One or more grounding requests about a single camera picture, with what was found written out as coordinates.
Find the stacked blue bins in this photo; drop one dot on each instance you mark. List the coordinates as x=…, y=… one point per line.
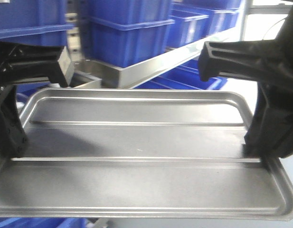
x=118, y=32

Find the steel rack shelf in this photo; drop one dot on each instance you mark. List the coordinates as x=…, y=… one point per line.
x=134, y=75

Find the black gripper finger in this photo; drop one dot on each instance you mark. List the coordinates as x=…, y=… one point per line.
x=13, y=139
x=262, y=61
x=271, y=130
x=29, y=64

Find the silver metal tray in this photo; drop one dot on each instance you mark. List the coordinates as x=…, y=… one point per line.
x=111, y=153

